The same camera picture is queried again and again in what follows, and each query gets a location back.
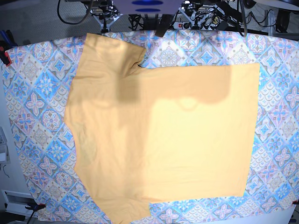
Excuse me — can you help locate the yellow T-shirt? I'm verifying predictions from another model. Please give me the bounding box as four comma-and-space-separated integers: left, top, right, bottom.
64, 34, 260, 224

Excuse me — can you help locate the white power strip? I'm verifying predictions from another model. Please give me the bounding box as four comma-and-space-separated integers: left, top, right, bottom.
173, 21, 191, 29

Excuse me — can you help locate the patterned blue tablecloth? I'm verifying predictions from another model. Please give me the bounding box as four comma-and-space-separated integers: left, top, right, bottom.
0, 30, 299, 224

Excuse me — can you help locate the red-black clamp left lower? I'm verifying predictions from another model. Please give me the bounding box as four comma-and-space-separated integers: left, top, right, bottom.
25, 203, 46, 212

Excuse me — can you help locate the red-black clamp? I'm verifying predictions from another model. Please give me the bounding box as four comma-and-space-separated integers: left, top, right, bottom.
0, 30, 15, 66
25, 203, 46, 212

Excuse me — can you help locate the white box left edge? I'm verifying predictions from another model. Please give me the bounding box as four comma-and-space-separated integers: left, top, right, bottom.
0, 127, 10, 165

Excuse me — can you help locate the red-black clamp left upper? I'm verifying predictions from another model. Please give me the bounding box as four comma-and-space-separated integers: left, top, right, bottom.
0, 30, 15, 66

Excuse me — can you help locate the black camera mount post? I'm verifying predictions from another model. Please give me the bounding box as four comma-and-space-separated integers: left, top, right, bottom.
155, 14, 173, 37

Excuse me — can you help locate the purple robot base plate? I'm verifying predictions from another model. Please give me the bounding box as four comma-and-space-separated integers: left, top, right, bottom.
112, 0, 183, 14

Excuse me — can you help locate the white wall trunking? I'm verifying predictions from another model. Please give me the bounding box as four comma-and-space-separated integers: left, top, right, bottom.
1, 189, 36, 217

